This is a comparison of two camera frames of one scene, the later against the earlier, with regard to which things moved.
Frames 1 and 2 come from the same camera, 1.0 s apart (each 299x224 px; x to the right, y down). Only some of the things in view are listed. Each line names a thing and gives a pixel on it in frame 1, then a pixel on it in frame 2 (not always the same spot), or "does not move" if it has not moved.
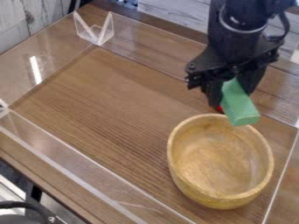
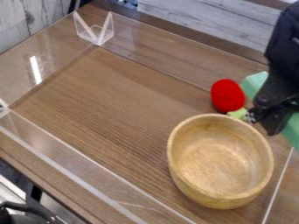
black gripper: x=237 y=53 → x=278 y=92
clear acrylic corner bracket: x=96 y=33 does not move
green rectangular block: x=238 y=103 → x=252 y=87
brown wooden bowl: x=220 y=162 does not move
